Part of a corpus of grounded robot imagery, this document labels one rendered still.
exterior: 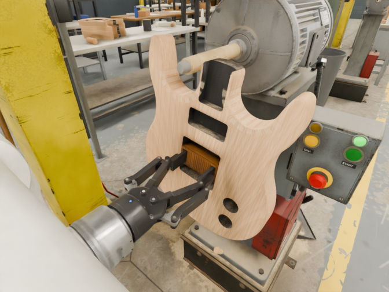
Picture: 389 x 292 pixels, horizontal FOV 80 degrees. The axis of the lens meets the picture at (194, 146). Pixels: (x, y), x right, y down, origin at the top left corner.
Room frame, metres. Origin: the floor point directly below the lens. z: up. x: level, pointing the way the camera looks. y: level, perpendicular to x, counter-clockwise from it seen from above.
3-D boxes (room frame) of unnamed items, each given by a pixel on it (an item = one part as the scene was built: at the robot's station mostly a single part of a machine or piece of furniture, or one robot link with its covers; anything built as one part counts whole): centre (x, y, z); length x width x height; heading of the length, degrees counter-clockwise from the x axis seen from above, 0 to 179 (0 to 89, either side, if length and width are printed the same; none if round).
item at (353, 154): (0.42, -0.36, 1.07); 0.03 x 0.01 x 0.03; 51
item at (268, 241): (0.72, -0.41, 0.49); 0.25 x 0.12 x 0.37; 141
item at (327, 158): (0.55, -0.37, 0.99); 0.24 x 0.21 x 0.26; 141
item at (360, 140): (0.42, -0.35, 1.11); 0.03 x 0.01 x 0.03; 51
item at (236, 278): (0.83, -0.28, 0.12); 0.61 x 0.51 x 0.25; 51
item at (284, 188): (0.73, -0.40, 0.93); 0.15 x 0.10 x 0.55; 141
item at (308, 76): (0.83, -0.28, 1.11); 0.36 x 0.24 x 0.04; 141
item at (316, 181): (0.44, -0.31, 0.98); 0.04 x 0.04 x 0.04; 51
